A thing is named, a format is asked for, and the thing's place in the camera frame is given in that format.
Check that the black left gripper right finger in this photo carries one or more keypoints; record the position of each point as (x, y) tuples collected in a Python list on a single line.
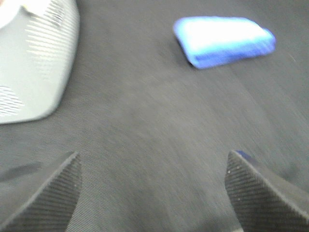
[(262, 200)]

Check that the grey perforated plastic basket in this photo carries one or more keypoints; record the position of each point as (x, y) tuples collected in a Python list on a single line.
[(38, 42)]

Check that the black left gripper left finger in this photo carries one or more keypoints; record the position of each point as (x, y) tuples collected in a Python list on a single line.
[(37, 198)]

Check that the blue microfibre towel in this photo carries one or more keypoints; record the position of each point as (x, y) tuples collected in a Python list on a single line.
[(210, 41)]

